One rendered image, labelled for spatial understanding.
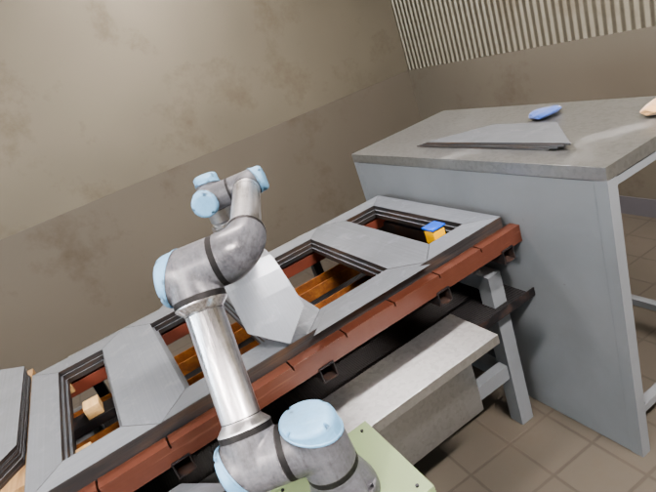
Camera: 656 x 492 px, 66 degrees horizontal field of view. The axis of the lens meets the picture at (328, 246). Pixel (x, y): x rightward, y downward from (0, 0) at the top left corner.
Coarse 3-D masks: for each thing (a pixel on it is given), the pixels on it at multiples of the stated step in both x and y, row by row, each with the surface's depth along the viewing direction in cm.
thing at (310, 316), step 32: (416, 224) 199; (448, 224) 183; (288, 256) 209; (352, 256) 183; (448, 256) 164; (160, 320) 189; (96, 352) 180; (288, 352) 142; (64, 384) 172; (64, 416) 150; (192, 416) 132; (64, 448) 135; (128, 448) 125; (96, 480) 123
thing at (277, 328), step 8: (288, 312) 146; (296, 312) 145; (272, 320) 144; (280, 320) 144; (288, 320) 144; (296, 320) 144; (264, 328) 143; (272, 328) 143; (280, 328) 143; (288, 328) 143; (264, 336) 142; (272, 336) 141; (280, 336) 141
